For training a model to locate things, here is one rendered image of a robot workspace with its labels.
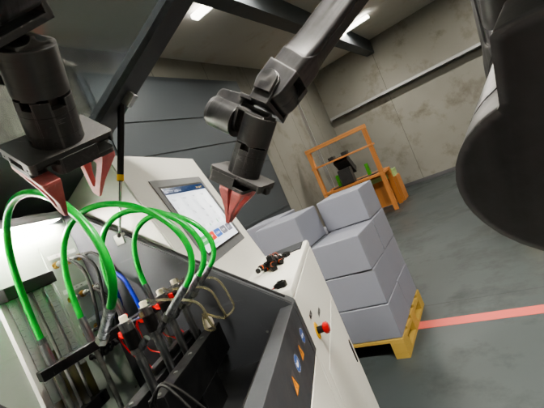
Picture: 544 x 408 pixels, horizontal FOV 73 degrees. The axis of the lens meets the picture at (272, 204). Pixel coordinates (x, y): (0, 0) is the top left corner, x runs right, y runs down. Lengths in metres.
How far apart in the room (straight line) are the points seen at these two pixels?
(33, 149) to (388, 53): 9.63
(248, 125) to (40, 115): 0.30
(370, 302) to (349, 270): 0.23
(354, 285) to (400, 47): 8.01
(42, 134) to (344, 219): 2.35
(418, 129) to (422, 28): 2.25
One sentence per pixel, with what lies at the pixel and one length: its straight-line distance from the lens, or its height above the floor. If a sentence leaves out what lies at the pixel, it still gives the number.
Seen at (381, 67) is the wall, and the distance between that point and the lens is 9.94.
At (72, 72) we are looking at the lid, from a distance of 1.00.
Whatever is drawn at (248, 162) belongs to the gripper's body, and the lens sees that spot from 0.63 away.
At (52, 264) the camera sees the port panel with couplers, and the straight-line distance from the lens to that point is 1.16.
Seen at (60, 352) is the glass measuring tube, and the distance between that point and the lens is 1.08.
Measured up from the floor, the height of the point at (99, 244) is 1.28.
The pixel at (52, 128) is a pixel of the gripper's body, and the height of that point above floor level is 1.41.
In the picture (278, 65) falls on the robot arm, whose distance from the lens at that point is 0.64.
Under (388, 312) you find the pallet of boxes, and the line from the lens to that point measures 2.44.
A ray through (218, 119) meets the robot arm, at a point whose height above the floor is 1.40.
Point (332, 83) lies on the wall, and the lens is 10.29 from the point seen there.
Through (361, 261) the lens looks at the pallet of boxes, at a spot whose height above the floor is 0.65.
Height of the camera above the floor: 1.25
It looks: 2 degrees down
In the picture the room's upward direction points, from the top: 23 degrees counter-clockwise
